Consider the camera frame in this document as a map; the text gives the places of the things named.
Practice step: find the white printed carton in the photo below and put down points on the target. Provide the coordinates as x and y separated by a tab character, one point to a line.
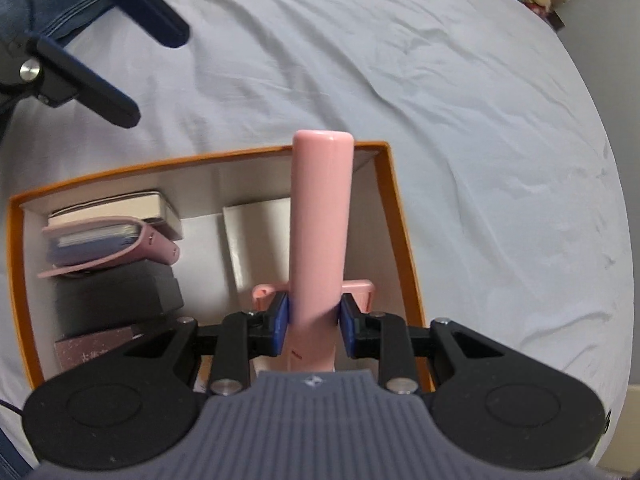
125	205

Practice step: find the long white box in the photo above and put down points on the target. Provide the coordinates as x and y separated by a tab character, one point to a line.
255	240

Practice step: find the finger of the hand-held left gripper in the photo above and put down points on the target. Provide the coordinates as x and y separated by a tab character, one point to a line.
145	5
95	87

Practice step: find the brown starry box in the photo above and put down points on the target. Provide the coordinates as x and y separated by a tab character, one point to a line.
85	352

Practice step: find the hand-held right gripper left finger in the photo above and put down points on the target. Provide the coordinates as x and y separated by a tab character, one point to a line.
280	325

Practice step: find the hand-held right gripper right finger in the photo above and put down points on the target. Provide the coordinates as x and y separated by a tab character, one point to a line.
348	327

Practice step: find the pink stick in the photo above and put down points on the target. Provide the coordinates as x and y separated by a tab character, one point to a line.
320	210

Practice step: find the orange cardboard box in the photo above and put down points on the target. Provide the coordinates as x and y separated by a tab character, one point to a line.
395	240

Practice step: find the person's right leg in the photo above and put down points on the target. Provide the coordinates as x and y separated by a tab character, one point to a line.
12	460

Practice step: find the dark grey box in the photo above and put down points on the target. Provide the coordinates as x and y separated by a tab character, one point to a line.
115	300

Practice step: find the pink wallet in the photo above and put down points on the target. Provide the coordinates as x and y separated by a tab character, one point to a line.
150	250

